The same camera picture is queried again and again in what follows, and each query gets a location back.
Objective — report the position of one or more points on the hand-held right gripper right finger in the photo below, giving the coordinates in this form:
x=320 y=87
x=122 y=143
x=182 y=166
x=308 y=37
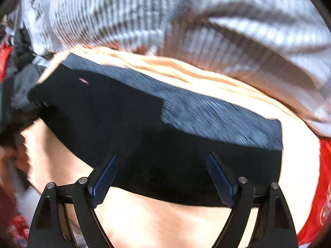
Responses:
x=219 y=183

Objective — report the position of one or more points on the cream blanket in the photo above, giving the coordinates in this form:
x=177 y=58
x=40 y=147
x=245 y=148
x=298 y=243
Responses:
x=155 y=224

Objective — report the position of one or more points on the plain red cloth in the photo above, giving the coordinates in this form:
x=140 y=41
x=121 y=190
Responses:
x=5 y=62

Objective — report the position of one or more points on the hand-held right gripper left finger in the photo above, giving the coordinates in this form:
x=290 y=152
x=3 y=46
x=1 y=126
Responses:
x=103 y=183

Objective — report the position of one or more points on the black pants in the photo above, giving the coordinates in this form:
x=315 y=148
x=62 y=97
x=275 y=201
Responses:
x=116 y=134

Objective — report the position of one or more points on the red white printed cloth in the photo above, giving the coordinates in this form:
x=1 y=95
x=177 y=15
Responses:
x=19 y=228

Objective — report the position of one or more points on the grey jacket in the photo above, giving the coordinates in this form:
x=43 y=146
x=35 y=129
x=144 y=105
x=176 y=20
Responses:
x=24 y=82

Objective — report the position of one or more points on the grey white striped duvet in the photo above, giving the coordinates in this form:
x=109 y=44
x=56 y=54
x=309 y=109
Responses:
x=129 y=10

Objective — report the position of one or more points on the blue-grey leaf-patterned cloth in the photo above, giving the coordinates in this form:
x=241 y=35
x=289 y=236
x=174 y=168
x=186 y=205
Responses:
x=219 y=124

